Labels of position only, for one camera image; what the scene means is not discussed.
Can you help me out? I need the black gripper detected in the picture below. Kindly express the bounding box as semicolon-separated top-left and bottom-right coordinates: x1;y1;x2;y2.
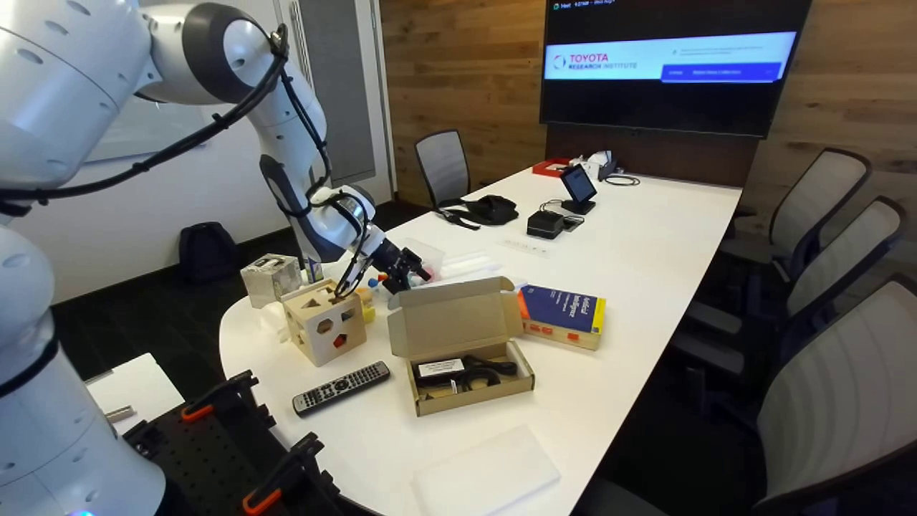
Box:
366;239;435;292

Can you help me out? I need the open cardboard box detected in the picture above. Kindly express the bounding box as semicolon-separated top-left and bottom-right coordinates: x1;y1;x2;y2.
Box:
385;275;539;419

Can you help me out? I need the black power adapter white label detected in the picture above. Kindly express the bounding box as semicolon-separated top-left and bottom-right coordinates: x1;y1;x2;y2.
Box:
412;356;470;391

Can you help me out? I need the grey mesh office chair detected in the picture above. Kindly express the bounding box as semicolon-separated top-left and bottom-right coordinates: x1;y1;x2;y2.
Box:
779;194;909;331
581;273;917;516
766;146;873;280
409;126;476;210

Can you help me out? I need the wooden shape sorter cube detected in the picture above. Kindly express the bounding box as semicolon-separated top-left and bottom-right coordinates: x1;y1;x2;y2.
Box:
281;277;373;369

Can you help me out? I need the small black box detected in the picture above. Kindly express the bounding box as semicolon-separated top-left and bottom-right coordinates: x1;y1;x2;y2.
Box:
525;210;572;240

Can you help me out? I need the black remote control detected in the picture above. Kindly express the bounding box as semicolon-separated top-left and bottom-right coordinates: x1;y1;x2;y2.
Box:
289;359;395;421

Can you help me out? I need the blue and yellow box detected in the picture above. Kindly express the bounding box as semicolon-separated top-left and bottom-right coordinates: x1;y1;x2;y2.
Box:
516;280;611;352

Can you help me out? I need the crumpled white plastic wrap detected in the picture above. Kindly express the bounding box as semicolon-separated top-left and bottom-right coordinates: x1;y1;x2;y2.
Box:
251;298;296;349

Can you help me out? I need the red flat box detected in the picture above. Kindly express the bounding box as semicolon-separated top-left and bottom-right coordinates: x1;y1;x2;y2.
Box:
529;154;572;181

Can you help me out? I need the black tablet stand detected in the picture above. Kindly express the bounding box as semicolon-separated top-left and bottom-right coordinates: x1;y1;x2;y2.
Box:
556;160;602;219

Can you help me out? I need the grey glass door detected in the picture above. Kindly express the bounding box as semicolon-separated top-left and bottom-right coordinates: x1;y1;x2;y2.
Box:
274;0;397;210

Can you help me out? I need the black floor bag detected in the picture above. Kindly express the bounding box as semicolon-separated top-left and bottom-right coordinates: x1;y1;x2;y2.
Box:
178;220;240;283

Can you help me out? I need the white foam sheet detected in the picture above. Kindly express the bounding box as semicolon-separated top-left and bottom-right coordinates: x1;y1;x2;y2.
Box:
409;421;565;516

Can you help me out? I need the white conference device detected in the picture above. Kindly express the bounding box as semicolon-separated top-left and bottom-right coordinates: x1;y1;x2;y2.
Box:
579;146;644;189

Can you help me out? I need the black mounting board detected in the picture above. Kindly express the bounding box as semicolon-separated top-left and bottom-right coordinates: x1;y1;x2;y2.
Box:
124;382;379;516

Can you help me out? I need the white robot stand top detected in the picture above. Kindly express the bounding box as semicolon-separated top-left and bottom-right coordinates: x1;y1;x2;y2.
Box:
82;349;187;439

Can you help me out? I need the large glass window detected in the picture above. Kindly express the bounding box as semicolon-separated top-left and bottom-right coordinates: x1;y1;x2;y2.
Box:
88;88;281;169

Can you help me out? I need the black strapped pouch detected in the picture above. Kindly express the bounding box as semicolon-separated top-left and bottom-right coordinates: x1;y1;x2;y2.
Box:
438;193;521;232

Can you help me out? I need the black adapter cable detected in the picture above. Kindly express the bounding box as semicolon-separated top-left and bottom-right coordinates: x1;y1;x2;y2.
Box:
460;352;525;386

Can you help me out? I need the black clamp orange handle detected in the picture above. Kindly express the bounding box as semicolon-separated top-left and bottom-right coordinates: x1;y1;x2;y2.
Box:
178;366;260;427
237;431;329;516

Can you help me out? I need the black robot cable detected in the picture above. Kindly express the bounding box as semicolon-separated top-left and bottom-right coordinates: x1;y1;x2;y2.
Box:
0;22;374;298

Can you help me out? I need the wall mounted TV screen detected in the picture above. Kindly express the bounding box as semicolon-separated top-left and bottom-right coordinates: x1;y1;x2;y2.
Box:
539;0;816;140

